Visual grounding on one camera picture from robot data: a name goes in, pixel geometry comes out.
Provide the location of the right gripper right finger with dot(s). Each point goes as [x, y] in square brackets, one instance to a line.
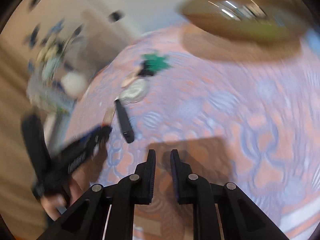
[219, 212]

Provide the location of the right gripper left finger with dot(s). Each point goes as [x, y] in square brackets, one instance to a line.
[107, 212]

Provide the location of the black rectangular lighter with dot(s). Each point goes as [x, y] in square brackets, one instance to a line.
[124, 122]

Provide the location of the clear correction tape dispenser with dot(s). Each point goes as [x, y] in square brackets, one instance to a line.
[135, 92]

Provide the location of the pink oval case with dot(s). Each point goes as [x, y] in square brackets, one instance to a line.
[128, 80]

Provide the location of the dark green plastic leaf toy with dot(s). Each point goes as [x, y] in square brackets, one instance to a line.
[154, 62]

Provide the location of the person's left hand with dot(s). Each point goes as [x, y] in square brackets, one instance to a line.
[52, 203]

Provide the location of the white ribbed vase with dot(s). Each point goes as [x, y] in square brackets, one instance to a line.
[74, 84]

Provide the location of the pink patterned tablecloth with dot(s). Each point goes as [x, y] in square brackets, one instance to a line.
[253, 123]

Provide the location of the artificial flowers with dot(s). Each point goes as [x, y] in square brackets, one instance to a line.
[52, 50]

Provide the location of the amber glass bowl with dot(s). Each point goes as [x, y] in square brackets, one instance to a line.
[260, 21]

